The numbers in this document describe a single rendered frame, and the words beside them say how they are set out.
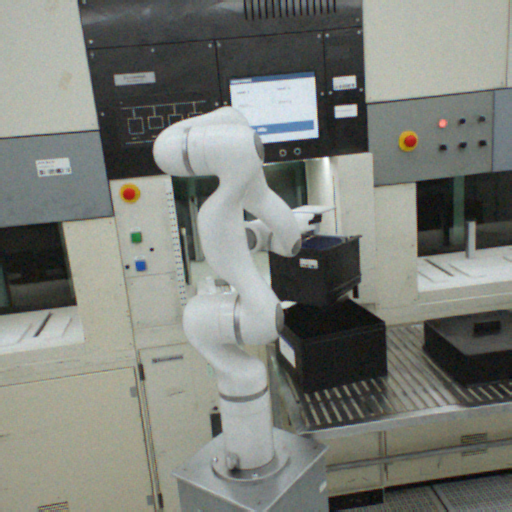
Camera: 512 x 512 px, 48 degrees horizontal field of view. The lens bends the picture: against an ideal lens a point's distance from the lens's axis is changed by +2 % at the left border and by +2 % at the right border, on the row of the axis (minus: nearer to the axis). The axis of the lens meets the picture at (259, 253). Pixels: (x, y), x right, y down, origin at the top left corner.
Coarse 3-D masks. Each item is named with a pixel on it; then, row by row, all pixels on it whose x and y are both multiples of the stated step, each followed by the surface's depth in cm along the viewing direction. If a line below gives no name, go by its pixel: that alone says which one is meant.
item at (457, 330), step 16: (432, 320) 185; (448, 320) 184; (464, 320) 183; (480, 320) 182; (496, 320) 174; (432, 336) 180; (448, 336) 172; (464, 336) 171; (480, 336) 170; (496, 336) 169; (432, 352) 182; (448, 352) 170; (464, 352) 161; (480, 352) 160; (496, 352) 160; (448, 368) 171; (464, 368) 161; (480, 368) 161; (496, 368) 162; (464, 384) 162; (480, 384) 162
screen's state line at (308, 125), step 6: (306, 120) 190; (312, 120) 190; (252, 126) 188; (258, 126) 188; (264, 126) 188; (270, 126) 189; (276, 126) 189; (282, 126) 189; (288, 126) 189; (294, 126) 190; (300, 126) 190; (306, 126) 190; (312, 126) 190; (258, 132) 188; (264, 132) 189; (270, 132) 189; (276, 132) 189; (282, 132) 189; (288, 132) 190
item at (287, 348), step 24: (312, 312) 192; (336, 312) 194; (360, 312) 185; (288, 336) 173; (312, 336) 194; (336, 336) 165; (360, 336) 167; (384, 336) 170; (288, 360) 177; (312, 360) 164; (336, 360) 167; (360, 360) 169; (384, 360) 172; (312, 384) 166; (336, 384) 168
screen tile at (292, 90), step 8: (280, 88) 186; (288, 88) 186; (296, 88) 187; (280, 96) 187; (288, 96) 187; (296, 96) 187; (304, 96) 188; (296, 104) 188; (304, 104) 188; (312, 104) 189; (280, 112) 188; (288, 112) 188; (296, 112) 189; (304, 112) 189; (312, 112) 189
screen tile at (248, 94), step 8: (240, 88) 184; (248, 88) 185; (256, 88) 185; (240, 96) 185; (248, 96) 185; (256, 96) 186; (264, 96) 186; (264, 104) 187; (272, 104) 187; (248, 112) 187; (256, 112) 187; (264, 112) 187; (272, 112) 188; (248, 120) 187; (256, 120) 187; (264, 120) 188
